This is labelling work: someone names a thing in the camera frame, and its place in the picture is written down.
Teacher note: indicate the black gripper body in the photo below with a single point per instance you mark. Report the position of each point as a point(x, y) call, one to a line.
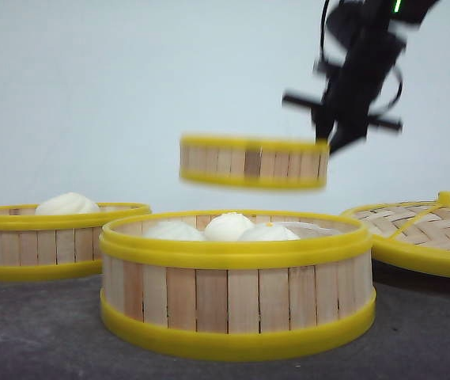
point(371, 54)

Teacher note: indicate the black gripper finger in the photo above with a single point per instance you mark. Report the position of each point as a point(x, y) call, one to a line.
point(323, 119)
point(346, 133)

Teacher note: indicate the bamboo steamer drawer yellow rims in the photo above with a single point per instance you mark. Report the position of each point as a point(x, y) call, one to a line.
point(281, 164)

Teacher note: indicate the woven bamboo steamer lid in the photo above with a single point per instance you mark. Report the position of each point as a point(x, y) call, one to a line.
point(410, 235)

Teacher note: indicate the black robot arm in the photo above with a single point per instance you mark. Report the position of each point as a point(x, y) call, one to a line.
point(408, 12)

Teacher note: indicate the white steamed bun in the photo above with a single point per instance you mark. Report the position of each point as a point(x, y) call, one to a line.
point(227, 227)
point(174, 231)
point(268, 232)
point(70, 203)

